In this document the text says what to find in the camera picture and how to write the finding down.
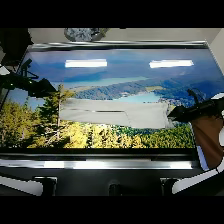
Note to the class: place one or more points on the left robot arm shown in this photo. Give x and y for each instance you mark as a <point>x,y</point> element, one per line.
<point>13,81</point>

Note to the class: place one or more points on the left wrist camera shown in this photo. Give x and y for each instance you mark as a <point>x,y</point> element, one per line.
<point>26,68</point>

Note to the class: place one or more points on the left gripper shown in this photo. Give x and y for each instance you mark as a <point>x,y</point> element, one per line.
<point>42,87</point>

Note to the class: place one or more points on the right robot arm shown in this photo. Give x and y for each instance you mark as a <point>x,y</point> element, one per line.
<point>213,106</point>

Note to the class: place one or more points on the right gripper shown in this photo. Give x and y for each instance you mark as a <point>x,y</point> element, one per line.
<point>181,114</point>

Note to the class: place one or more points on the white T-shirt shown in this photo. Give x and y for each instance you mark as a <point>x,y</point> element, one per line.
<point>140,115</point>

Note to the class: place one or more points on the brown garment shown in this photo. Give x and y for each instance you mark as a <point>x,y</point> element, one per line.
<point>208,140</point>

